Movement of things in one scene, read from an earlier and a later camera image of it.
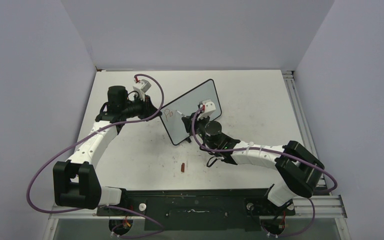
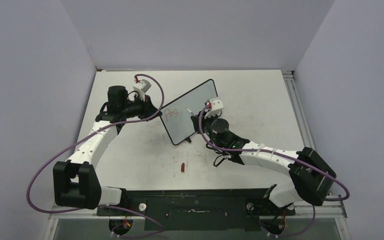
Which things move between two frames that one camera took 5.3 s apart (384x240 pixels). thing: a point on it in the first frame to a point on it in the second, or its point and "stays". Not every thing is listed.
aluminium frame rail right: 303,123 stays
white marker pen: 180,112 to 189,111
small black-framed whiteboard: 172,113 stays
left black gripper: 148,109 stays
